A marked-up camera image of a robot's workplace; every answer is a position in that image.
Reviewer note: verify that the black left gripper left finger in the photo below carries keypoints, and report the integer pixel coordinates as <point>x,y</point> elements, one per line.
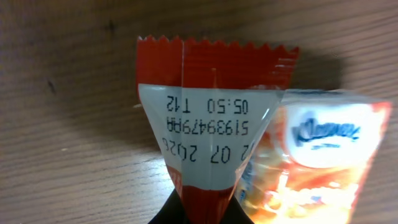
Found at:
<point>172,212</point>

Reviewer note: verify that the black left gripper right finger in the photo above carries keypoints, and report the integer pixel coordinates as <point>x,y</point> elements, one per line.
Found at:
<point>234,214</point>

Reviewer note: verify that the orange tissue pack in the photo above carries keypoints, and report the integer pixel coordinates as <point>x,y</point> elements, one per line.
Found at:
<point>314,157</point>

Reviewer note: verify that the red stick sachet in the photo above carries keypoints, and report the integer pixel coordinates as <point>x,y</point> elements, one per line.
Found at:
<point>208,104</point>

